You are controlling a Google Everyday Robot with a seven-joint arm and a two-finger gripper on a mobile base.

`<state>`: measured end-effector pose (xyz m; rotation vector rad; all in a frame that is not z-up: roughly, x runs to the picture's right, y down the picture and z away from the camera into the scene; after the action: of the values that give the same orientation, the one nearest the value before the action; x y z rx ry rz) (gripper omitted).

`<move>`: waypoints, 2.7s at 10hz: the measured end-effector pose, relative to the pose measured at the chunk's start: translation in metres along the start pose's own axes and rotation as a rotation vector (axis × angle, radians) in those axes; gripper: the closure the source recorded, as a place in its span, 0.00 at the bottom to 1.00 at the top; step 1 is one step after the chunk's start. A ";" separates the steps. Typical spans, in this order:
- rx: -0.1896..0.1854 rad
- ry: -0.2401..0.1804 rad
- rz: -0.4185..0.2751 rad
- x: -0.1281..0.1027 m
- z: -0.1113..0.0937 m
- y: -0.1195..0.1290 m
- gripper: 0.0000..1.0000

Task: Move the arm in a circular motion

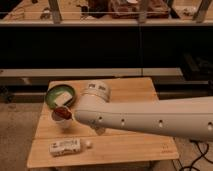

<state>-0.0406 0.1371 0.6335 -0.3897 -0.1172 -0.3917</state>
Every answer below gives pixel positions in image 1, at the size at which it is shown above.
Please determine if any long metal shelf bench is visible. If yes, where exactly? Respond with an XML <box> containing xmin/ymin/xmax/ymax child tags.
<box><xmin>0</xmin><ymin>68</ymin><xmax>182</xmax><ymax>77</ymax></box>

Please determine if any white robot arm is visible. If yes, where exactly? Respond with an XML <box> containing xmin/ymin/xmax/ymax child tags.
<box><xmin>74</xmin><ymin>81</ymin><xmax>213</xmax><ymax>141</ymax></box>

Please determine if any black floor cable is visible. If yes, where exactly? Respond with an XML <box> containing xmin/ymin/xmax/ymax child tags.
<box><xmin>176</xmin><ymin>139</ymin><xmax>213</xmax><ymax>171</ymax></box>

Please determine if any red object in cup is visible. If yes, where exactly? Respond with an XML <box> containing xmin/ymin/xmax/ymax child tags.
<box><xmin>54</xmin><ymin>107</ymin><xmax>72</xmax><ymax>119</ymax></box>

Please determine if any white labelled plastic bottle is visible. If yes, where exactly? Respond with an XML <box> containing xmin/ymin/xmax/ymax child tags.
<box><xmin>49</xmin><ymin>138</ymin><xmax>92</xmax><ymax>157</ymax></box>

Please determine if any green round bowl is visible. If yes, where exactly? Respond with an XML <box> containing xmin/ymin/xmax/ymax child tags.
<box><xmin>45</xmin><ymin>84</ymin><xmax>76</xmax><ymax>109</ymax></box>

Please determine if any wooden table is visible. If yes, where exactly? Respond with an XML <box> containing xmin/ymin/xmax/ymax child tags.
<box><xmin>27</xmin><ymin>77</ymin><xmax>179</xmax><ymax>169</ymax></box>

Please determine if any white block in bowl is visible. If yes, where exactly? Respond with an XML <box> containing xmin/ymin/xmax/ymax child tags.
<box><xmin>54</xmin><ymin>92</ymin><xmax>72</xmax><ymax>106</ymax></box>

